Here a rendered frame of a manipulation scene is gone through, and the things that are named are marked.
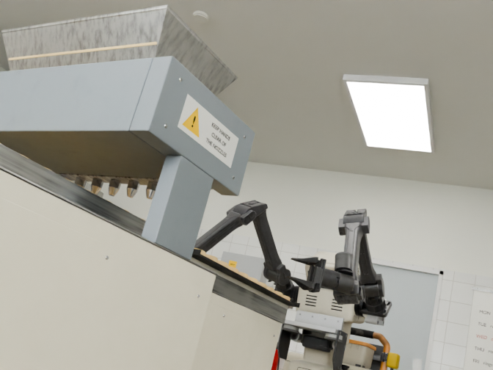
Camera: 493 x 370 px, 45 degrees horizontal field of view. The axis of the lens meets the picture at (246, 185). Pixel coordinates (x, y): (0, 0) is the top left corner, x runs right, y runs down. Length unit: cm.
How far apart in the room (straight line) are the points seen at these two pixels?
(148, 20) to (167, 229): 45
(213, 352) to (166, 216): 62
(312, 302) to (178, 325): 153
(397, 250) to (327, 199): 95
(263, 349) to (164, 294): 78
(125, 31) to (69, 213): 52
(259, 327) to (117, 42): 95
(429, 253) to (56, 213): 557
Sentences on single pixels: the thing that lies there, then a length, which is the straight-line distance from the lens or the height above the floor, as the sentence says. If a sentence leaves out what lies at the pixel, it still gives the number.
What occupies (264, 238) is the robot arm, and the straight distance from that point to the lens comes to 257.
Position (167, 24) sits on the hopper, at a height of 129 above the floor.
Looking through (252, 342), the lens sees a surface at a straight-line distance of 184.
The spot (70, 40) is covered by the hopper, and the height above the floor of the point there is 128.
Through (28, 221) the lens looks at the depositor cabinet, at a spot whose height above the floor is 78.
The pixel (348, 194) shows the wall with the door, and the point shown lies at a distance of 663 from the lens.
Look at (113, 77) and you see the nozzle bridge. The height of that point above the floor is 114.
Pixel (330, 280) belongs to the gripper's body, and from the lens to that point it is 185.
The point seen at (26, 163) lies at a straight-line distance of 112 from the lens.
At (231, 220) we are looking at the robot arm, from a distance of 241.
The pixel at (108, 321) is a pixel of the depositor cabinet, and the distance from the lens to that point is 108.
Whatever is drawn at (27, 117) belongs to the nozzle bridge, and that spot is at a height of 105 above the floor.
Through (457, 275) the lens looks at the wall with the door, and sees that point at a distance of 628.
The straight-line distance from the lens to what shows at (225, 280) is 169.
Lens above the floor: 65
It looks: 17 degrees up
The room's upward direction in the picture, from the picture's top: 15 degrees clockwise
